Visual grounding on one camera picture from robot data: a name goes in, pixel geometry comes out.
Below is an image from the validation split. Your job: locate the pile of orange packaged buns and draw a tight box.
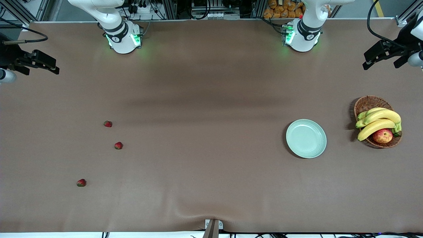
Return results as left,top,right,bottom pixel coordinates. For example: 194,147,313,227
263,0,306,19

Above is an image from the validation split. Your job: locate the large yellow banana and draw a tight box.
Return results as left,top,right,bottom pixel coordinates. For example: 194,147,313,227
363,109,402,126

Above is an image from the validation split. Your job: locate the brown wicker basket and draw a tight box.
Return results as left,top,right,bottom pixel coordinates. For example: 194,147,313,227
354,96,403,149

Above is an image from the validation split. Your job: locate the aluminium frame post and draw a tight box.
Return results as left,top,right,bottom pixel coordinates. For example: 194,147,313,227
253,0,267,19
164,0,177,20

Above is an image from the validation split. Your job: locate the aluminium frame rail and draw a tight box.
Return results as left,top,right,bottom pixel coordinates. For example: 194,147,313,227
0,0,50,32
395,5,423,27

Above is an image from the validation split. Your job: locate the brown table cover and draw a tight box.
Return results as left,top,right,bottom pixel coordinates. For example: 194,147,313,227
0,18,423,233

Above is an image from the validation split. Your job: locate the greenish yellow banana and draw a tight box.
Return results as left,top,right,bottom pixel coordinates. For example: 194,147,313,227
357,107,389,121

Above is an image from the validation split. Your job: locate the white power strip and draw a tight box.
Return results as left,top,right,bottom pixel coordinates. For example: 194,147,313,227
132,2,152,14

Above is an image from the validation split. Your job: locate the pale green plate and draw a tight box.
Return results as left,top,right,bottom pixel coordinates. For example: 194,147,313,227
286,119,327,159

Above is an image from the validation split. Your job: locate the red apple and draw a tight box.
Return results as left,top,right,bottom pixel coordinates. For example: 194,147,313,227
372,129,394,144

